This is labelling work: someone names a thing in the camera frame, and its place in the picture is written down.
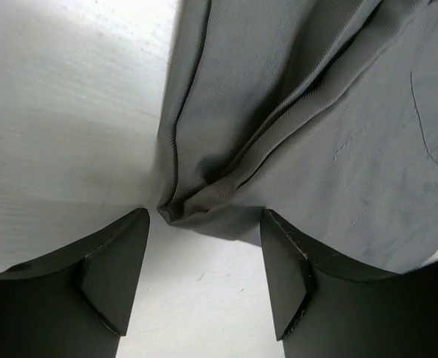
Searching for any grey pleated skirt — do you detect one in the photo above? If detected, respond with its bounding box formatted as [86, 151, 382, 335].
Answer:
[157, 1, 438, 272]

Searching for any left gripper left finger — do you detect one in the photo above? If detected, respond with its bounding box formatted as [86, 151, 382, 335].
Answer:
[0, 208, 150, 357]

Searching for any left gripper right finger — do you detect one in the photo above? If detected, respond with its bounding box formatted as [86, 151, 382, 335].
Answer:
[260, 209, 438, 357]

